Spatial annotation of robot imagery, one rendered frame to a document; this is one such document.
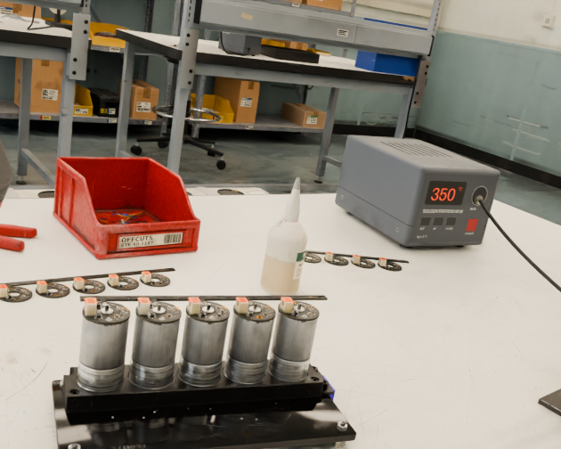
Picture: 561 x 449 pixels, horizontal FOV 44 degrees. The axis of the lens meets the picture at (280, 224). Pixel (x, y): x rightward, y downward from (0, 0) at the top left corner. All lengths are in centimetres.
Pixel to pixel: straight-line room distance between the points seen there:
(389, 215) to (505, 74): 534
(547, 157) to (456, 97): 108
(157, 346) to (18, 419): 8
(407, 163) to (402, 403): 35
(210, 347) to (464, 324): 28
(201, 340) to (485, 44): 594
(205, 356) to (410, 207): 40
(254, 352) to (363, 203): 44
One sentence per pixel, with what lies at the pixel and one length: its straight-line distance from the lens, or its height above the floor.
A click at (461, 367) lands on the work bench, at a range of 54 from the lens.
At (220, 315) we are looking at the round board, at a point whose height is 81.
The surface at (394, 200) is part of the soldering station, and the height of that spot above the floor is 80.
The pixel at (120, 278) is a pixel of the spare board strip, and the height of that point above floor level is 75.
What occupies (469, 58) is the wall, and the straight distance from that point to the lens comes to 635.
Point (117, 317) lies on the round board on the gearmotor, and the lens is 37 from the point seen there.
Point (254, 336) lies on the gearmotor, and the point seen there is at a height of 80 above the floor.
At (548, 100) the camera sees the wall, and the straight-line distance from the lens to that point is 582.
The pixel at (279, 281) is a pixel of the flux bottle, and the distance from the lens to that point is 58.
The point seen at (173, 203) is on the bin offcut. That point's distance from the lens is 68.
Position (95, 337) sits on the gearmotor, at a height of 80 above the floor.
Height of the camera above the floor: 98
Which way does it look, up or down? 17 degrees down
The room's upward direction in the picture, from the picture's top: 10 degrees clockwise
